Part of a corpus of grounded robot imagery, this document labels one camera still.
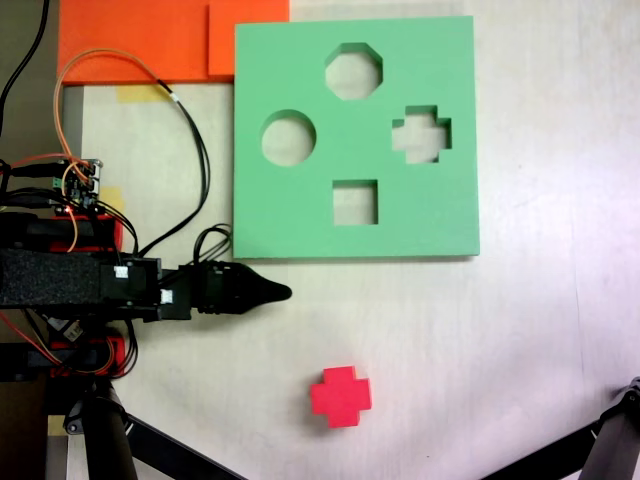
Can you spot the red cross columnar block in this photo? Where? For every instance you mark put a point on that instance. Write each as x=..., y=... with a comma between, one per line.
x=340, y=397

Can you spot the green shape sorter board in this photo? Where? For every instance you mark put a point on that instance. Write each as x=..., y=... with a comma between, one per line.
x=280, y=225

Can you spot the yellow tape piece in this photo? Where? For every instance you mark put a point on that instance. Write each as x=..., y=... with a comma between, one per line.
x=140, y=94
x=114, y=197
x=56, y=425

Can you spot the small black circuit board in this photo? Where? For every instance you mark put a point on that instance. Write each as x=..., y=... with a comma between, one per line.
x=70, y=330

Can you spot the circuit board with connectors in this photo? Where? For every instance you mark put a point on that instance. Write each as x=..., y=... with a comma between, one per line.
x=75, y=192

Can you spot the thin black tripod leg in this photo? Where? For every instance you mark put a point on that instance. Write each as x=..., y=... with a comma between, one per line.
x=545, y=452
x=190, y=457

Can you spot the thick black tripod leg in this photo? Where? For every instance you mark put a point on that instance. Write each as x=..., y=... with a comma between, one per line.
x=107, y=445
x=617, y=440

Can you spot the red black table clamp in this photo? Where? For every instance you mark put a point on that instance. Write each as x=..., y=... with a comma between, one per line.
x=30, y=362
x=30, y=230

